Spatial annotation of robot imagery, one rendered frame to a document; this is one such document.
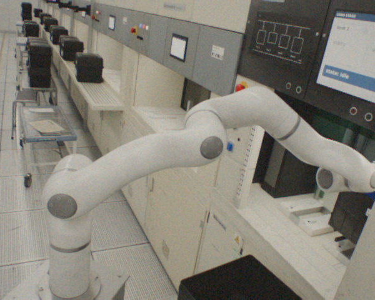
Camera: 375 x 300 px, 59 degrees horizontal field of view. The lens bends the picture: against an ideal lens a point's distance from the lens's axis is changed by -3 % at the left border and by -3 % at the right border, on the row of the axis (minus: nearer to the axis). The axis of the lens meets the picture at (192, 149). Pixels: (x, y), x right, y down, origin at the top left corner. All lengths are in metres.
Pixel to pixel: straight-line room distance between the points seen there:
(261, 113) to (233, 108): 0.07
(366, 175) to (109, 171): 0.67
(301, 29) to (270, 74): 0.19
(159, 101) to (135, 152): 1.95
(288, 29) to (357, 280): 0.79
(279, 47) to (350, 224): 0.66
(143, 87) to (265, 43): 1.58
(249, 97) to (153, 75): 1.91
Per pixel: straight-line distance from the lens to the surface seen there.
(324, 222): 1.51
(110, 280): 1.21
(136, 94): 2.72
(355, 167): 0.98
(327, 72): 1.09
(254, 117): 0.87
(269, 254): 1.34
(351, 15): 1.07
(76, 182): 0.87
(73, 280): 1.10
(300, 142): 0.94
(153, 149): 0.86
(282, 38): 1.25
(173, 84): 2.81
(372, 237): 0.96
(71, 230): 1.00
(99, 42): 4.12
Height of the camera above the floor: 1.60
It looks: 22 degrees down
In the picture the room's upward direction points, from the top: 10 degrees clockwise
